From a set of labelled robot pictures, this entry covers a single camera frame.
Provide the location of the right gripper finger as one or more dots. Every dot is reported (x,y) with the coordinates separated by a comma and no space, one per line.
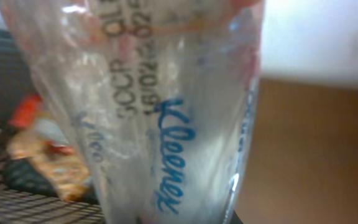
(235,219)

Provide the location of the yellow instant coffee bag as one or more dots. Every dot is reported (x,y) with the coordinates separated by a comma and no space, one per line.
(49,152)

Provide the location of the dark grey plastic basket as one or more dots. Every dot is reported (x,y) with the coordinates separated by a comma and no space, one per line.
(24,196)

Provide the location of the white blue tissue pack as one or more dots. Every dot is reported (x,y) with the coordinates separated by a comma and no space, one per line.
(158,97)

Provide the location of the orange spaghetti pasta packet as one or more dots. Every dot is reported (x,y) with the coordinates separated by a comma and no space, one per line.
(26,112)

